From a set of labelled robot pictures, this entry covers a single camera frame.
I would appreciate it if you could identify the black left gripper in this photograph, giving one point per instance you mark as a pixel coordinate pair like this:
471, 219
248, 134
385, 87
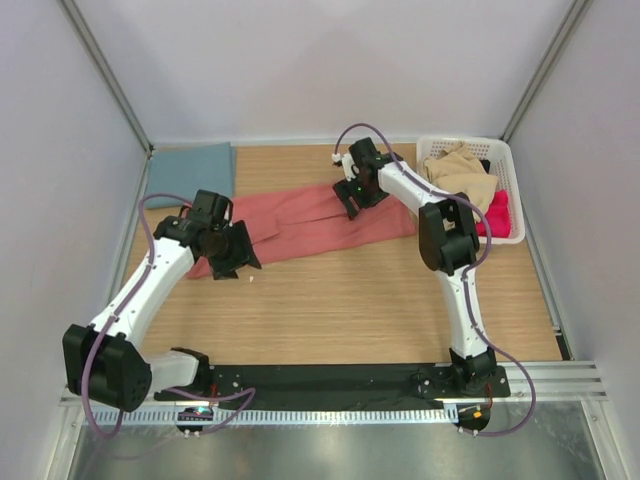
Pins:
241, 256

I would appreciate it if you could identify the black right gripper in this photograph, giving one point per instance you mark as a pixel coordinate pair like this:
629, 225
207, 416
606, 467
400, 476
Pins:
343, 190

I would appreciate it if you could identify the salmon red t-shirt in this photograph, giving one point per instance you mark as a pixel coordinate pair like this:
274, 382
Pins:
311, 220

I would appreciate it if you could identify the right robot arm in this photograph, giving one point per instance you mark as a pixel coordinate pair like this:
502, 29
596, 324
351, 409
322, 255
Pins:
448, 246

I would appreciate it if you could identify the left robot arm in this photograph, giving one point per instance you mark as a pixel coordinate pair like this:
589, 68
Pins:
102, 359

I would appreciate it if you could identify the beige t-shirt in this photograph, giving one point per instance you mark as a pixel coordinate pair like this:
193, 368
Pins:
455, 169

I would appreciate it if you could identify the folded blue-grey t-shirt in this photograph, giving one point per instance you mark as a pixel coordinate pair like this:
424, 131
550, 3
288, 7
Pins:
183, 172

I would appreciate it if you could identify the black garment in basket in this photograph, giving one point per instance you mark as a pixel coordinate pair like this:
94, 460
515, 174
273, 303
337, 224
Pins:
486, 164

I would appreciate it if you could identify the magenta pink t-shirt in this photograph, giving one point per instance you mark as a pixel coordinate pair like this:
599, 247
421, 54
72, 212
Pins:
498, 216

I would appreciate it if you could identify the white plastic laundry basket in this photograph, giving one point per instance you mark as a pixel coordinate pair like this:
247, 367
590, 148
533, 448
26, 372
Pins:
499, 155

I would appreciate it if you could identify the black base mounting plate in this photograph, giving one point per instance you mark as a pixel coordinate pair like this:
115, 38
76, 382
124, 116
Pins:
332, 388

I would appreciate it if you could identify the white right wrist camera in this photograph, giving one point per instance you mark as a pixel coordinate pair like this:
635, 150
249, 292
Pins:
346, 162

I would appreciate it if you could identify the perforated cable duct strip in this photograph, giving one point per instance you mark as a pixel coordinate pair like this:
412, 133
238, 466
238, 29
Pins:
201, 415

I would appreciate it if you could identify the right aluminium frame post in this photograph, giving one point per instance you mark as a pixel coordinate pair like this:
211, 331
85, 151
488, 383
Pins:
551, 57

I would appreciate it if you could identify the aluminium frame post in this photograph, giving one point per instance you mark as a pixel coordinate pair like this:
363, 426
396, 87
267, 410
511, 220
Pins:
103, 67
551, 57

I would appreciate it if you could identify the aluminium front rail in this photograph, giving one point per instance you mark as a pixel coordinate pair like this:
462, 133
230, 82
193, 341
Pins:
556, 380

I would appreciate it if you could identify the left aluminium frame post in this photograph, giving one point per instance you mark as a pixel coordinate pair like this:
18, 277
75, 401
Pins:
103, 67

